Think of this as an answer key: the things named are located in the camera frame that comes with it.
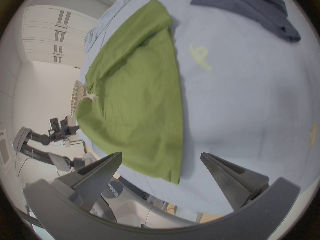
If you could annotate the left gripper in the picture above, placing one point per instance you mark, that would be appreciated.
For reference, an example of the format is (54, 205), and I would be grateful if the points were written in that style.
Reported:
(63, 133)

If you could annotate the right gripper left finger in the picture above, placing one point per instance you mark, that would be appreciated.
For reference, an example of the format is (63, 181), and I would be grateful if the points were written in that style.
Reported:
(95, 179)

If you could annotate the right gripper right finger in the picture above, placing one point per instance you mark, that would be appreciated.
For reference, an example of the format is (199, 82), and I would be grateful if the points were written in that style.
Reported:
(232, 184)

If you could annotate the green shorts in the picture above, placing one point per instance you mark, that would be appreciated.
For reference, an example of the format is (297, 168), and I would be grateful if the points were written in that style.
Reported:
(140, 104)

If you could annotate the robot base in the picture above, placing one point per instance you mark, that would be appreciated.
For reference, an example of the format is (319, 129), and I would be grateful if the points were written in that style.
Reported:
(140, 206)

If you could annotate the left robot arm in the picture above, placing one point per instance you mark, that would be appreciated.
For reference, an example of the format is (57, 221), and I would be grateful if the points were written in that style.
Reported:
(22, 139)

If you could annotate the round woven basket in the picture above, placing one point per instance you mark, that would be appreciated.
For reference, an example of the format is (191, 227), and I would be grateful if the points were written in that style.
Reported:
(76, 96)

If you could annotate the dark blue garment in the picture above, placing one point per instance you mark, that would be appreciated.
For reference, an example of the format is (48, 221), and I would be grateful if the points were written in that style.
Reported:
(245, 1)

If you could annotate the white small table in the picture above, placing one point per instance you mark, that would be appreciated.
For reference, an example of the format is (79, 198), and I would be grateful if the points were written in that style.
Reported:
(75, 141)

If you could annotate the white wardrobe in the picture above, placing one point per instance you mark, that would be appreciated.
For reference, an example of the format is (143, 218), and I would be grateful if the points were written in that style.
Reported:
(42, 34)

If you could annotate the pale blue quilt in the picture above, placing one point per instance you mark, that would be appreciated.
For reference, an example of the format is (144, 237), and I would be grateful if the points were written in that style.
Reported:
(100, 26)

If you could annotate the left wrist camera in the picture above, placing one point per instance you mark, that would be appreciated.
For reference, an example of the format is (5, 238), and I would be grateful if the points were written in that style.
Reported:
(64, 123)

